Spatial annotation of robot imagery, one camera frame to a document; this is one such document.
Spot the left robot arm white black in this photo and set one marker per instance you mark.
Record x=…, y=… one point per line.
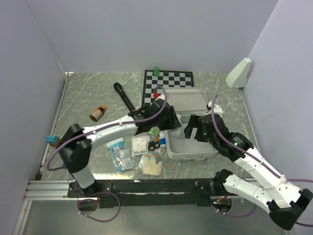
x=78, y=142

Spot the black microphone orange end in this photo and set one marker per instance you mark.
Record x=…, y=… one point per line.
x=119, y=89

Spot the green toy on chessboard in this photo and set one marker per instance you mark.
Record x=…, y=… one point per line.
x=156, y=71

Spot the green medicine box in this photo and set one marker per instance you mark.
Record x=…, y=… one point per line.
x=154, y=131

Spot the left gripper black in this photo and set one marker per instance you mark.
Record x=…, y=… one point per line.
x=173, y=122

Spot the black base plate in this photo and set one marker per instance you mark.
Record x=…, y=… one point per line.
x=151, y=192

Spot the aluminium frame rail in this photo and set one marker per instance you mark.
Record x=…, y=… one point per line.
x=39, y=190

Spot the black handled scissors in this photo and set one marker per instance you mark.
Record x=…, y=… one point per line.
x=152, y=146

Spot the black white chessboard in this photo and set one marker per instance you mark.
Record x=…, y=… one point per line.
x=166, y=79

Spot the brown medicine bottle orange cap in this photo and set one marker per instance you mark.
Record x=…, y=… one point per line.
x=96, y=115

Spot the bag of latex gloves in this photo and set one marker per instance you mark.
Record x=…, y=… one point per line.
x=151, y=163

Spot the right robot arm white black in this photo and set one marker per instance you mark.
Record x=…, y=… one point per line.
x=280, y=198

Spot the blue printed plastic bag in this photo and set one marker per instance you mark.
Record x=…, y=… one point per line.
x=121, y=155

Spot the white wall mounted device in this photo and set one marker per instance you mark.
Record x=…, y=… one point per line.
x=237, y=78

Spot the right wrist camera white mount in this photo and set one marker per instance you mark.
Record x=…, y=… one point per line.
x=216, y=109

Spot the white gauze packet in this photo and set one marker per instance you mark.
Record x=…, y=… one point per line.
x=140, y=145

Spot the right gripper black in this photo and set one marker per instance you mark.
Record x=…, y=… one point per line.
x=194, y=121

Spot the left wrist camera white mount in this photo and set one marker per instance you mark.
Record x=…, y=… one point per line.
x=159, y=99

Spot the blue brown toy block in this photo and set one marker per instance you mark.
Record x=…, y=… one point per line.
x=53, y=141

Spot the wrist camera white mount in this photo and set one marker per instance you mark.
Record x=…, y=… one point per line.
x=216, y=109
x=159, y=99

